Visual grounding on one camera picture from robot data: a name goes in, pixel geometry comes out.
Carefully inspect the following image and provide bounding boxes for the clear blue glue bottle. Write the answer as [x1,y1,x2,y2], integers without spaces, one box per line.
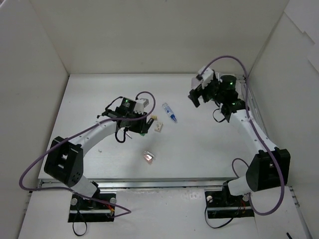
[162,103,177,123]

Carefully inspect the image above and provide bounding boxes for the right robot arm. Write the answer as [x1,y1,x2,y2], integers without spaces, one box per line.
[188,74,291,205]

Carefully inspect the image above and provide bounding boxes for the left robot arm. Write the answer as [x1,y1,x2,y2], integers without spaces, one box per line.
[44,97,154,209]

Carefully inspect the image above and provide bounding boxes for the white desk organizer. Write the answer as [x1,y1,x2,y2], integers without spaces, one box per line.
[190,72,244,100]

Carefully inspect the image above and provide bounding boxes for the white staples box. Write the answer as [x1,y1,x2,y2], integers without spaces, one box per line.
[155,121,163,132]

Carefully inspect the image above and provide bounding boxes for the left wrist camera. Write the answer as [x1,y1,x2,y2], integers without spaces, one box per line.
[133,98,149,115]

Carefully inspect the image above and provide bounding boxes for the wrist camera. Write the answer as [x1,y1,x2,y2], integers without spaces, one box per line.
[196,67,215,89]
[133,98,149,115]

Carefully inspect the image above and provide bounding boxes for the black handled scissors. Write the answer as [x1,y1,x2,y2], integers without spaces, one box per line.
[120,127,133,139]

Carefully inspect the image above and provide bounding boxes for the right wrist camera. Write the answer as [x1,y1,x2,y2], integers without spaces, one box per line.
[196,67,215,89]

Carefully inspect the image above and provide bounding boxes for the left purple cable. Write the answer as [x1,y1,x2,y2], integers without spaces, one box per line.
[19,91,157,220]

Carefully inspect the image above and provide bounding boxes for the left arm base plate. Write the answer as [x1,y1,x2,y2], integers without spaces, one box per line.
[68,194,115,223]

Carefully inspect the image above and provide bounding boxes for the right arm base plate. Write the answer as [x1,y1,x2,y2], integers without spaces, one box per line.
[205,189,255,219]

